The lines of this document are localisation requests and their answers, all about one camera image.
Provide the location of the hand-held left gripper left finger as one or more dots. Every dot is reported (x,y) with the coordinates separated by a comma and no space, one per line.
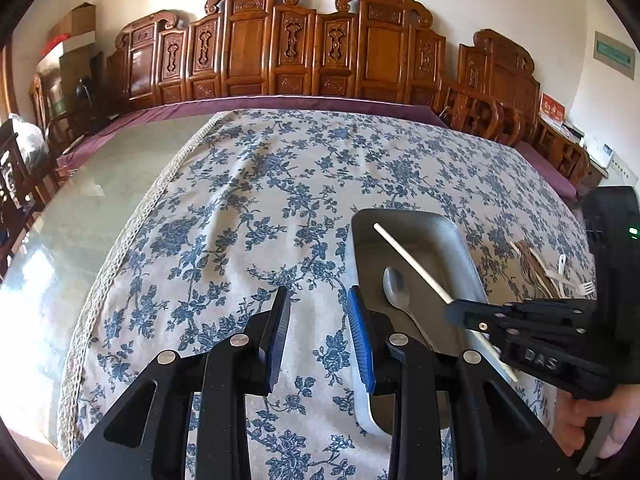
(280,340)

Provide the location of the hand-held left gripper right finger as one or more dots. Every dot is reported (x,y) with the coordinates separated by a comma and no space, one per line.
(361,345)

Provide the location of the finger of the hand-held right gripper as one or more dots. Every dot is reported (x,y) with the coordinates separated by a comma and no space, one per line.
(555,304)
(480,316)

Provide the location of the white spoon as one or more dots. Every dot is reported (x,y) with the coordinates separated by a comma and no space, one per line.
(561,266)

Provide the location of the white chopstick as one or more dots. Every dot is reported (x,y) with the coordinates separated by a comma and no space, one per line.
(415,260)

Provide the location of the metal tray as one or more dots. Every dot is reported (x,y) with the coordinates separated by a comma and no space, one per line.
(425,245)

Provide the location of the person's right hand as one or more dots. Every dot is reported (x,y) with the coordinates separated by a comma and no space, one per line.
(572,420)

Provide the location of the metal spoon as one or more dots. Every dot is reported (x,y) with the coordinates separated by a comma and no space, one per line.
(395,285)

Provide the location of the blue floral tablecloth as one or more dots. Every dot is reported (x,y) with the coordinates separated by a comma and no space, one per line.
(250,200)

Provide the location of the red calendar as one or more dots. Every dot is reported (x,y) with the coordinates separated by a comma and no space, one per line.
(552,109)

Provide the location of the wooden armchair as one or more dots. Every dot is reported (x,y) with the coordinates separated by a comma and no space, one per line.
(475,112)

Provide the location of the short carved wooden sofa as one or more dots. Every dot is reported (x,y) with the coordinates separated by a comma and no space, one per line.
(500,75)

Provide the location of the purple cloth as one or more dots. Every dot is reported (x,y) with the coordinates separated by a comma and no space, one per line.
(325,104)

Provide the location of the long carved wooden sofa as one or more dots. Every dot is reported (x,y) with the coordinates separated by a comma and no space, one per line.
(260,45)

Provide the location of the dark wooden chair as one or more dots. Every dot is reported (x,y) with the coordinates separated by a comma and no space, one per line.
(15,185)

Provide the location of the black desk lamp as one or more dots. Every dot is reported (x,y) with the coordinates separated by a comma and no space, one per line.
(87,95)

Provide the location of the clear plastic bag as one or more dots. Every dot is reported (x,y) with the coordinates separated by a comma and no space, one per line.
(27,137)

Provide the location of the white cardboard box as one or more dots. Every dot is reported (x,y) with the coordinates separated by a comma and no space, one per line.
(62,57)

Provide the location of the brown cardboard box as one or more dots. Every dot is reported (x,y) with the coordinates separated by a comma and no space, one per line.
(75,22)

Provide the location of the white wall socket panel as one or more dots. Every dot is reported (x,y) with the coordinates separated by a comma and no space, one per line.
(617,160)

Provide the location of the green wall sign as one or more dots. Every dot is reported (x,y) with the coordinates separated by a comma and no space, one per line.
(614,51)

